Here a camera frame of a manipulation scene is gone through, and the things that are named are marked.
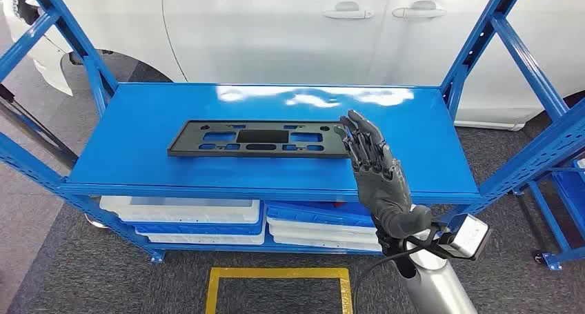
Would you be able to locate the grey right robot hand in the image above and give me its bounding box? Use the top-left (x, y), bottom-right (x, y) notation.
top-left (333, 110), bottom-right (433, 240)

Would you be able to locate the black plastic frame part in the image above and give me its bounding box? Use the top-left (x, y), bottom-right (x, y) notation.
top-left (167, 119), bottom-right (350, 159)

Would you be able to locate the white plastic bin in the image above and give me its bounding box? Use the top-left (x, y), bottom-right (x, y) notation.
top-left (266, 217), bottom-right (379, 235)
top-left (99, 195), bottom-right (261, 224)
top-left (268, 225), bottom-right (383, 253)
top-left (135, 227), bottom-right (266, 246)

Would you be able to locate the white car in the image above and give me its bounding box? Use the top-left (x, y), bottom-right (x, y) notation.
top-left (0, 0), bottom-right (585, 133)

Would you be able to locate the black cable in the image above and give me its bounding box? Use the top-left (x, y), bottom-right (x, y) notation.
top-left (353, 231), bottom-right (453, 314)

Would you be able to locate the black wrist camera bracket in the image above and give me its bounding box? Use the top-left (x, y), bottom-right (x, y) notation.
top-left (401, 222), bottom-right (476, 262)

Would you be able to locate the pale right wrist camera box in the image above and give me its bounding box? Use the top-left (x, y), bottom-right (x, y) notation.
top-left (450, 213), bottom-right (492, 261)

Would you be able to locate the white car door handle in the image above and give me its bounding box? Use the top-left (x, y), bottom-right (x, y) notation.
top-left (323, 1), bottom-right (376, 20)
top-left (392, 0), bottom-right (448, 19)

